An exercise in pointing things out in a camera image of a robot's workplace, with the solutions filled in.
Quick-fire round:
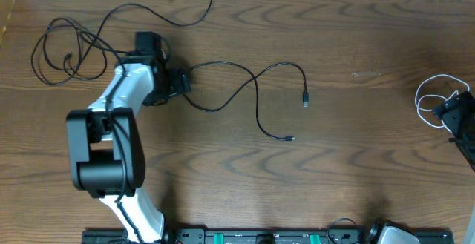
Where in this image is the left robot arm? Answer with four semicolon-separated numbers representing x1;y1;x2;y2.
66;55;190;243

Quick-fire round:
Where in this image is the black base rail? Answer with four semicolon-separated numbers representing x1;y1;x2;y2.
81;217;456;244

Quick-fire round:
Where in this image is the long black usb cable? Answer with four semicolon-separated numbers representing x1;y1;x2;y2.
181;60;310;142

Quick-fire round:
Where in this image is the short black cable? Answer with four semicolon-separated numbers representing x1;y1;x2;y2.
30;0;214;87

